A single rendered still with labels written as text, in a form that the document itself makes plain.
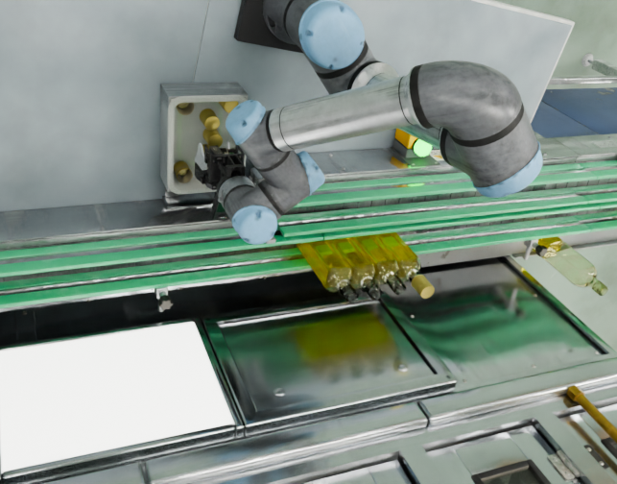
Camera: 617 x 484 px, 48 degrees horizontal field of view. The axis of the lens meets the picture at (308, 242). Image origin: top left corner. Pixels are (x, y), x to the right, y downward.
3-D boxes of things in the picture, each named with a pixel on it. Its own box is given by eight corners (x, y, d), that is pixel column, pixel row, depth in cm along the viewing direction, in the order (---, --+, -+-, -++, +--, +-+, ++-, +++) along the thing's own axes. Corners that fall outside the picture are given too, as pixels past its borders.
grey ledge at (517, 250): (350, 255, 188) (367, 279, 179) (355, 228, 184) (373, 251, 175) (614, 223, 223) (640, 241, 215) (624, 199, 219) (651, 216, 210)
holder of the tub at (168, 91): (160, 197, 161) (167, 213, 155) (160, 83, 147) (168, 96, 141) (230, 191, 167) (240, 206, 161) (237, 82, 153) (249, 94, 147)
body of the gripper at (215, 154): (237, 141, 146) (255, 166, 136) (235, 178, 150) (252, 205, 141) (201, 143, 143) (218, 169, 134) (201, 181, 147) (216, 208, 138)
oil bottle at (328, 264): (295, 245, 167) (329, 297, 150) (297, 225, 164) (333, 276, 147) (316, 243, 169) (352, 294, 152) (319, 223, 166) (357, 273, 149)
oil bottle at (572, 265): (531, 249, 200) (592, 302, 180) (533, 233, 197) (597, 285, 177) (547, 244, 202) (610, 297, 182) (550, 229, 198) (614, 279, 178)
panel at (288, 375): (-11, 357, 140) (-7, 493, 114) (-12, 347, 138) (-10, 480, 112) (382, 298, 173) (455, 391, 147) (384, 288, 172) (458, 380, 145)
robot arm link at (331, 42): (323, -25, 134) (350, -7, 124) (353, 31, 143) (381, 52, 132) (273, 12, 135) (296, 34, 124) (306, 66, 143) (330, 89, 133)
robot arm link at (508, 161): (344, 28, 142) (539, 97, 100) (375, 83, 152) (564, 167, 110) (301, 65, 141) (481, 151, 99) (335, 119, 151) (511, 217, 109)
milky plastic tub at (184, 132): (159, 178, 158) (168, 196, 151) (159, 83, 146) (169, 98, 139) (233, 173, 164) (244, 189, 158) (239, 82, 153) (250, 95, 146)
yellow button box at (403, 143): (391, 146, 178) (405, 158, 172) (396, 119, 174) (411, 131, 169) (415, 145, 181) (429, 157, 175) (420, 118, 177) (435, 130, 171)
